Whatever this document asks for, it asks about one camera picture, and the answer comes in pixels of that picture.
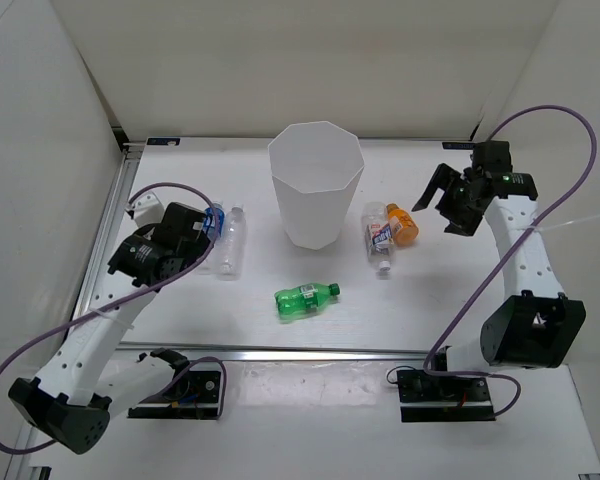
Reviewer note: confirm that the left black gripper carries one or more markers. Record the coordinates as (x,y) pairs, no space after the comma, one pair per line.
(199,247)

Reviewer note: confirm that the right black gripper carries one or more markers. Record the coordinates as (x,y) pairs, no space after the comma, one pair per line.
(459,223)

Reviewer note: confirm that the orange plastic bottle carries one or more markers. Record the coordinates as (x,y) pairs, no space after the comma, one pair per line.
(403,229)

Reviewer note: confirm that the clear bottle blue white label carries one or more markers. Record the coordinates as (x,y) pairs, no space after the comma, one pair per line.
(378,238)

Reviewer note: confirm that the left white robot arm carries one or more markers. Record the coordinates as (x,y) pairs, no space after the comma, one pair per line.
(70,399)

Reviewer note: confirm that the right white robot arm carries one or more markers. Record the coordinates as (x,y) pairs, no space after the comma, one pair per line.
(537,322)

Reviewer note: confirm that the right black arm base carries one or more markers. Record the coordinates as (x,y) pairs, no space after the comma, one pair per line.
(430,399)

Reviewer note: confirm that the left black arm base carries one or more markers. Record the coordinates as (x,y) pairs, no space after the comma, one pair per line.
(198,393)

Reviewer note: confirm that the white faceted plastic bin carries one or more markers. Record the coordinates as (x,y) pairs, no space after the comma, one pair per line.
(315,169)

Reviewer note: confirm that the clear plastic water bottle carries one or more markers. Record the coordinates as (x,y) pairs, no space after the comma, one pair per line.
(231,251)

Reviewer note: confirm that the green plastic bottle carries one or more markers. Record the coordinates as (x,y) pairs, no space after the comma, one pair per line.
(305,300)

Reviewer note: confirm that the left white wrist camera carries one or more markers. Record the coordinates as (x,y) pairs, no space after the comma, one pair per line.
(146,209)

